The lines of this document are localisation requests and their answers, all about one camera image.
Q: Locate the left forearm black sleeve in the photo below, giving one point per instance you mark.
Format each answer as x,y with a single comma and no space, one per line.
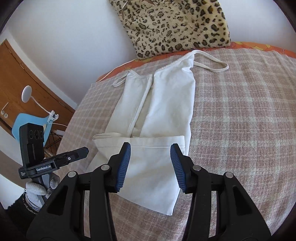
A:
16,219

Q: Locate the wooden door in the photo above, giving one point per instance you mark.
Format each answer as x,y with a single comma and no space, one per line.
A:
15,75

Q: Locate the white camisole top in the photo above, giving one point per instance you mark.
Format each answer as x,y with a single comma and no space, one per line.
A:
153,112

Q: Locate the leopard print cushion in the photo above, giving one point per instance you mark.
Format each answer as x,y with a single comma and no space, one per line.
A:
162,27

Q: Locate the white clip desk lamp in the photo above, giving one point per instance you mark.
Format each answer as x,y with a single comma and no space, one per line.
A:
27,95

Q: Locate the pink plaid bed blanket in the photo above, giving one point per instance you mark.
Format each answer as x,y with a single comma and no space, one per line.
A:
243,122

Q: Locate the left gloved hand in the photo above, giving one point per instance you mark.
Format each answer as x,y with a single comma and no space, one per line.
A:
33,190

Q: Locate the light blue chair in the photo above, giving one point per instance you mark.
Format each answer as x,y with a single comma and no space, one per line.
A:
31,122

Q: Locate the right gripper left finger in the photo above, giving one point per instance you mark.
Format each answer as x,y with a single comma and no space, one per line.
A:
79,208

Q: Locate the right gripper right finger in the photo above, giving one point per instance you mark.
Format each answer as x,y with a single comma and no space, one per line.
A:
221,209

